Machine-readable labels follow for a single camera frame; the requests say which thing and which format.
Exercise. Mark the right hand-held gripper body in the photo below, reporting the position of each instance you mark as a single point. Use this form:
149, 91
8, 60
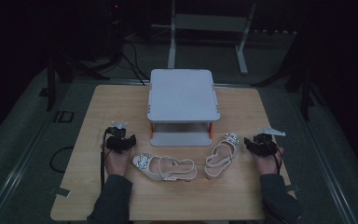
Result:
265, 141

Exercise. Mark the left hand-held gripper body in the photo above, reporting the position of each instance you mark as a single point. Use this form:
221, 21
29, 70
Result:
117, 133

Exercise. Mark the cream slingback shoe jewelled buckle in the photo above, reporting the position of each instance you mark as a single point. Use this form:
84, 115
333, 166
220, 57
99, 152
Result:
155, 169
220, 155

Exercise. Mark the white two-tier shoe rack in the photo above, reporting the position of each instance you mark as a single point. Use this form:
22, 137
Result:
183, 96

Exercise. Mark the person's right hand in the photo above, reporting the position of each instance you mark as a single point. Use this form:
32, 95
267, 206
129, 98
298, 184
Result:
265, 165

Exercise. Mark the person's left hand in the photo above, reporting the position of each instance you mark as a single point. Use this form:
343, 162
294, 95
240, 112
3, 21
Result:
117, 163

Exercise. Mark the grey tape strip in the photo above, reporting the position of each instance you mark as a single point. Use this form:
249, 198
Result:
292, 188
63, 192

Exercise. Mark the black tripod stand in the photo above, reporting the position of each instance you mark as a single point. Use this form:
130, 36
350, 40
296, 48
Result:
65, 70
301, 87

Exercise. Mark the black rectangular floor bracket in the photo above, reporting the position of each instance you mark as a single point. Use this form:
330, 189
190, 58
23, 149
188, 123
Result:
64, 116

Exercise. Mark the metal floor rail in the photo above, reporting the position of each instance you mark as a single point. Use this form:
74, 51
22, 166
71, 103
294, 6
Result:
15, 174
329, 168

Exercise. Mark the white metal stand frame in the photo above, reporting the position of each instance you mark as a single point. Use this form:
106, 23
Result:
208, 23

